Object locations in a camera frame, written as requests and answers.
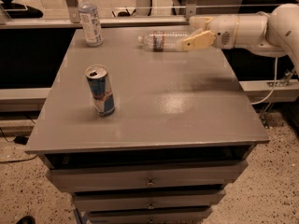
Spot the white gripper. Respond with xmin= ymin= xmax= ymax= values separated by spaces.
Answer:
xmin=176 ymin=15 xmax=268 ymax=51

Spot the clear water bottle red label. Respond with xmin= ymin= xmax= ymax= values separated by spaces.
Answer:
xmin=138 ymin=30 xmax=191 ymax=52

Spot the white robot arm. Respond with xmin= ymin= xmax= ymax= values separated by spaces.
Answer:
xmin=175 ymin=4 xmax=299 ymax=73

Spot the water bottle white blue label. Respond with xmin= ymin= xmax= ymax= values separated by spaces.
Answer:
xmin=78 ymin=0 xmax=103 ymax=47

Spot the blue silver energy drink can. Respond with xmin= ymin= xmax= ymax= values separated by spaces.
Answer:
xmin=85 ymin=64 xmax=115 ymax=117

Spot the grey drawer cabinet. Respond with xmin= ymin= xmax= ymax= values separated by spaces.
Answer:
xmin=24 ymin=25 xmax=271 ymax=224

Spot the top grey drawer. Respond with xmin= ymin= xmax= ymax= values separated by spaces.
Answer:
xmin=47 ymin=161 xmax=248 ymax=193

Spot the grey drawer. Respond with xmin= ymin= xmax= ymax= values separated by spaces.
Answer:
xmin=47 ymin=161 xmax=248 ymax=193
xmin=74 ymin=189 xmax=225 ymax=212
xmin=88 ymin=206 xmax=212 ymax=224

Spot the middle grey drawer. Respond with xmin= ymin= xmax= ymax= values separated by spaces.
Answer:
xmin=74 ymin=189 xmax=225 ymax=212

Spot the bottom grey drawer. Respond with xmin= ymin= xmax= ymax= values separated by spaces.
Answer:
xmin=88 ymin=206 xmax=212 ymax=224

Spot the black office chair base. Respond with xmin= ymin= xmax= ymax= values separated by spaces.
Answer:
xmin=0 ymin=0 xmax=43 ymax=19

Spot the black shoe tip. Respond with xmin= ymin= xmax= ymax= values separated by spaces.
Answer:
xmin=16 ymin=216 xmax=36 ymax=224

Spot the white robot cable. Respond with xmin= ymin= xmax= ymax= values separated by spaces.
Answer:
xmin=250 ymin=57 xmax=278 ymax=106

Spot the grey metal rail frame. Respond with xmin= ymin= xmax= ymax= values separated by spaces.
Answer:
xmin=0 ymin=0 xmax=299 ymax=30

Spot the black floor cable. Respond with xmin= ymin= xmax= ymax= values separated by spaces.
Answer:
xmin=0 ymin=112 xmax=38 ymax=164

